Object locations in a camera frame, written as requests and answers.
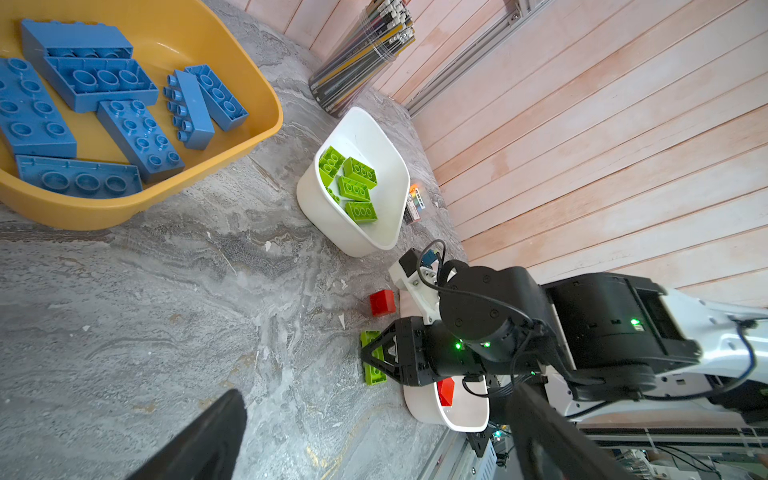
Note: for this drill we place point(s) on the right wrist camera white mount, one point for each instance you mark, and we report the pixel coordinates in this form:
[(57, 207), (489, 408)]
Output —
[(415, 283)]

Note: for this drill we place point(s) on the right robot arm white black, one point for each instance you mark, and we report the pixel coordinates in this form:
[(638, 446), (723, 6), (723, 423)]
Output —
[(610, 337)]

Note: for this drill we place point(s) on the white plastic bin far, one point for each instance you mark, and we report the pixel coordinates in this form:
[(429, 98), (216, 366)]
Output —
[(359, 136)]

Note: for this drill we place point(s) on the blue lego brick pair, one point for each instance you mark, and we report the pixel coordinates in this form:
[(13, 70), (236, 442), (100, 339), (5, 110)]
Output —
[(86, 63)]

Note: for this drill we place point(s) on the red lego brick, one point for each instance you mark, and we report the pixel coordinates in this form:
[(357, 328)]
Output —
[(445, 390)]

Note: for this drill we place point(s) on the white plastic bin near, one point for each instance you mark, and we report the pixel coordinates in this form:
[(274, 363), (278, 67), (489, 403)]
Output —
[(466, 414)]

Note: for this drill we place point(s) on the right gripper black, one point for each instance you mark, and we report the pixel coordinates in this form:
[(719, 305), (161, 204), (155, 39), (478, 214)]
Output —
[(414, 354)]

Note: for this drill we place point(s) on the small red lego right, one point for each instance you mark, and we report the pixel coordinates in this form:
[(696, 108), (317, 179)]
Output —
[(382, 303)]

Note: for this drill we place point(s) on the white plastic bin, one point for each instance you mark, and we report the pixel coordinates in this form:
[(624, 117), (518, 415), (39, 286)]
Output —
[(466, 414), (359, 136)]

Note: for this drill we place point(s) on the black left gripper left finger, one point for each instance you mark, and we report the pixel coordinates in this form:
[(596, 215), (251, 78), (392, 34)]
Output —
[(207, 448)]

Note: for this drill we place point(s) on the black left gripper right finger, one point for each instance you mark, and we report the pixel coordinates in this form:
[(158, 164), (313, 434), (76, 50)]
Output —
[(550, 447)]

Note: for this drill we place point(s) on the highlighter pen pack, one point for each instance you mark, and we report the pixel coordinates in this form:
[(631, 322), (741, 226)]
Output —
[(414, 206)]

